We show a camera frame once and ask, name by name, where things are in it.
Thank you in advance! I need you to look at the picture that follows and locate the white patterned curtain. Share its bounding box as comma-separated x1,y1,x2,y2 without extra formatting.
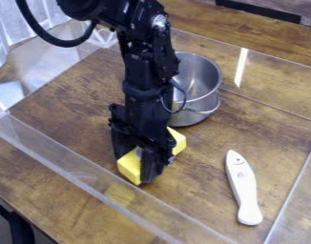
0,0,117,73

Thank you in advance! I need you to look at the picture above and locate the clear acrylic barrier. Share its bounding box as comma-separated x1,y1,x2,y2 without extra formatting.
0,11,311,244

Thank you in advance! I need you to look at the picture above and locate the yellow butter block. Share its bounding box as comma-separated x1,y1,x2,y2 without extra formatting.
117,128,186,185

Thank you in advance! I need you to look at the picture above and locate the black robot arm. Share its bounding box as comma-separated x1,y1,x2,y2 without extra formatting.
56,0,180,183

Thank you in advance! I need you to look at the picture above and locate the black bar at back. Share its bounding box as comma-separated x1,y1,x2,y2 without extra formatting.
215,0,300,24

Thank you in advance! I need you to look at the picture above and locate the stainless steel pot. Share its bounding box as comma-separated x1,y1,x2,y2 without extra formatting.
170,51,222,127

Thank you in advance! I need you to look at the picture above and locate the black cable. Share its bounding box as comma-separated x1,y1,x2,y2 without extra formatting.
15,0,99,49

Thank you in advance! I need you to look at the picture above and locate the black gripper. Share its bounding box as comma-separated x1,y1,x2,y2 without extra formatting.
108,85,176,183

